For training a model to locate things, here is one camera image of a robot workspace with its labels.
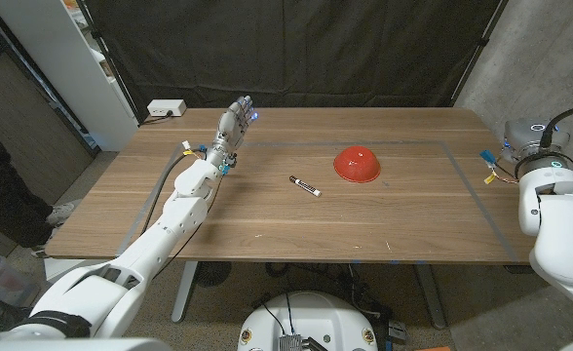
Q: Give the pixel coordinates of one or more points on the grey table leg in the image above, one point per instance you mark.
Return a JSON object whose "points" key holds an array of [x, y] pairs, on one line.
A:
{"points": [[431, 297], [185, 292]]}

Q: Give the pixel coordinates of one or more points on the black round floor fan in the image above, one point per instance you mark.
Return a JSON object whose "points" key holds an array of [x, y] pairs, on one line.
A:
{"points": [[213, 273]]}

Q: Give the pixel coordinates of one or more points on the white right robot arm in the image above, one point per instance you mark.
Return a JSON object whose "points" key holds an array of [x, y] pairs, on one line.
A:
{"points": [[564, 229]]}

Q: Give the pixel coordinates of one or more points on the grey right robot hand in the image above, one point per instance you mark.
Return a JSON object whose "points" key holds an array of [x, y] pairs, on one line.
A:
{"points": [[527, 139]]}

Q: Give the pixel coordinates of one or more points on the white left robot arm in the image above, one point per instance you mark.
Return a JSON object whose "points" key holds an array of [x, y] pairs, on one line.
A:
{"points": [[169, 229]]}

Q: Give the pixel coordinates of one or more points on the clear plastic storage bin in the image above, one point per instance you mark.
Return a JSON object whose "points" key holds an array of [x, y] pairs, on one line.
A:
{"points": [[4, 285]]}

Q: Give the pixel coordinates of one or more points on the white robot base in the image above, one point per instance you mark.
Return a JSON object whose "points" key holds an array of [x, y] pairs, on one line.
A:
{"points": [[308, 322]]}

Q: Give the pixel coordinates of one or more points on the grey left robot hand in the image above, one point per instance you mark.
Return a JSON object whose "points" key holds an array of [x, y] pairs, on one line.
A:
{"points": [[230, 134]]}

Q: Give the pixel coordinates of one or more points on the white power strip box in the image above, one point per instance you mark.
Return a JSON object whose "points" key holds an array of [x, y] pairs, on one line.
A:
{"points": [[166, 107]]}

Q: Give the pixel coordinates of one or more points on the red plastic bowl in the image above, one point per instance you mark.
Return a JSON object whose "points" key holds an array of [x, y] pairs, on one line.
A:
{"points": [[357, 166]]}

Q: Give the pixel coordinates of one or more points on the brown and white marker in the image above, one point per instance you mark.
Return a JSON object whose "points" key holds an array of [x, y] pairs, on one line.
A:
{"points": [[305, 185]]}

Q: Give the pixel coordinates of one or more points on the black backdrop curtain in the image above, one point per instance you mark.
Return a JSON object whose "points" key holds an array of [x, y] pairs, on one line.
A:
{"points": [[291, 49]]}

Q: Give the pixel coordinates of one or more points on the grey sneaker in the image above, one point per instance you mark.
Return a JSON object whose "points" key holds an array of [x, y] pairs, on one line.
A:
{"points": [[39, 251], [61, 213]]}

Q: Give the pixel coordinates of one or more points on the black backdrop stand pole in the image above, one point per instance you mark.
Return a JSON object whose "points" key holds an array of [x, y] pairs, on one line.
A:
{"points": [[483, 42], [94, 34]]}

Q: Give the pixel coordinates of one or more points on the white cabinet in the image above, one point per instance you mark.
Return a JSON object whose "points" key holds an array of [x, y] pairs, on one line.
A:
{"points": [[72, 73]]}

